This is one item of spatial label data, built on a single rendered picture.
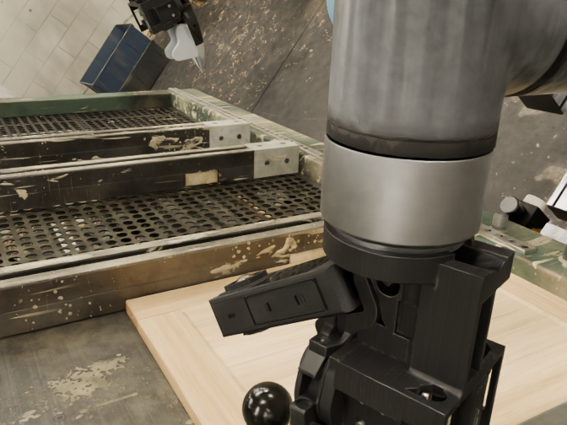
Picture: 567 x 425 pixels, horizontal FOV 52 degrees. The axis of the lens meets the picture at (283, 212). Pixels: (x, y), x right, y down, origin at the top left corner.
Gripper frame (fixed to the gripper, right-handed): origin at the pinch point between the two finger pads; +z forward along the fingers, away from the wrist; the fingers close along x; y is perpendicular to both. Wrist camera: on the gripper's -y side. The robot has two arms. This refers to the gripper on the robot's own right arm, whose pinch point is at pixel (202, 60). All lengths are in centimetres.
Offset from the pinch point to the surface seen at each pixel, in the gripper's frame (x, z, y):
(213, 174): -16.0, 28.6, 3.3
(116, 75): -383, 83, -58
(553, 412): 75, 27, 7
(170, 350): 44, 16, 34
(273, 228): 26.5, 21.7, 9.6
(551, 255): 52, 39, -22
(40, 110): -108, 18, 23
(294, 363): 53, 22, 23
